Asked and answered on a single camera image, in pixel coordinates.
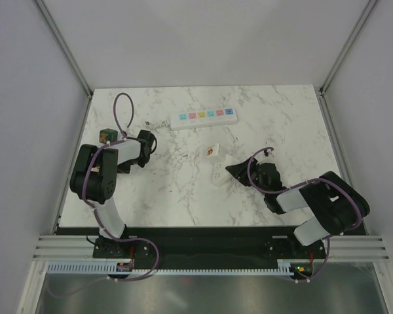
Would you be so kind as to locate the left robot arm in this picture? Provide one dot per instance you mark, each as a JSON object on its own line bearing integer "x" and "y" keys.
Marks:
{"x": 94, "y": 177}

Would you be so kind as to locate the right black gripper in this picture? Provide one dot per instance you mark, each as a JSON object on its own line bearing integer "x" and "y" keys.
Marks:
{"x": 240, "y": 172}

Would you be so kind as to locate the white power strip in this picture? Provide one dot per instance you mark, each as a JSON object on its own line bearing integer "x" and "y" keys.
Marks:
{"x": 203, "y": 118}

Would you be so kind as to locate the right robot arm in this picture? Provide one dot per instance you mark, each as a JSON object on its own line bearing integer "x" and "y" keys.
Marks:
{"x": 335, "y": 205}

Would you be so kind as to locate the white slotted cable duct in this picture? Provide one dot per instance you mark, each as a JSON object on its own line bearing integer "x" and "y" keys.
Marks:
{"x": 278, "y": 267}

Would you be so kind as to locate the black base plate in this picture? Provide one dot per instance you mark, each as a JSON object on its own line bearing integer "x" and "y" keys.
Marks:
{"x": 125, "y": 250}

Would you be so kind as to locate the dark green cube plug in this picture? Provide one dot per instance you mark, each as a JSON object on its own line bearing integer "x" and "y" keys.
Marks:
{"x": 108, "y": 135}

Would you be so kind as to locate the white cube with print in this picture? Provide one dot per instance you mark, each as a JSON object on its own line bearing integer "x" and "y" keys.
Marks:
{"x": 213, "y": 153}

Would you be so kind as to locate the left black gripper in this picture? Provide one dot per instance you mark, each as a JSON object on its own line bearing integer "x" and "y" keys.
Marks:
{"x": 124, "y": 169}

